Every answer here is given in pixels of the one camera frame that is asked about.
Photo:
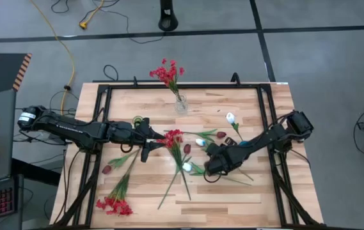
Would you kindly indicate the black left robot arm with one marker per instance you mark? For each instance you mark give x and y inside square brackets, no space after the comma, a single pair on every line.
[73,129]

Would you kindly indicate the clear glass vase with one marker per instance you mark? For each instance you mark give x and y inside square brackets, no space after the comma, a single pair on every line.
[181,107]

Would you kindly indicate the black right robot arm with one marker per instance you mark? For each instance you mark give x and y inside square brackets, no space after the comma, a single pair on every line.
[277,139]

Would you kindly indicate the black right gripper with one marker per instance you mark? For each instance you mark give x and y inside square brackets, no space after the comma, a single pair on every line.
[223,159]

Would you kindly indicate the white label strip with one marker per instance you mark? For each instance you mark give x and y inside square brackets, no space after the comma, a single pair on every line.
[282,83]

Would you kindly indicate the blue glass vase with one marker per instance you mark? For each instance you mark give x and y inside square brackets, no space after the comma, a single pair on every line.
[243,143]

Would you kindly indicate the black aluminium table frame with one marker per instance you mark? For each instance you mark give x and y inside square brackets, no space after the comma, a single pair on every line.
[201,86]

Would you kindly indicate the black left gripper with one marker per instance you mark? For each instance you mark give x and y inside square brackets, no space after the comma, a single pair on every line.
[124,132]

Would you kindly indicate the black pole stand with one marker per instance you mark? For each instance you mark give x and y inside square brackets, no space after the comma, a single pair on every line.
[168,22]

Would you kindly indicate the red artificial flower bunch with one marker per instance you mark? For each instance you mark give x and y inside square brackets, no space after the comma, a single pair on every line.
[117,204]
[172,139]
[167,75]

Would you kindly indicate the white artificial tulip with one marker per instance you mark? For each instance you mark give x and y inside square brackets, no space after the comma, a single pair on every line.
[230,118]
[200,142]
[187,166]

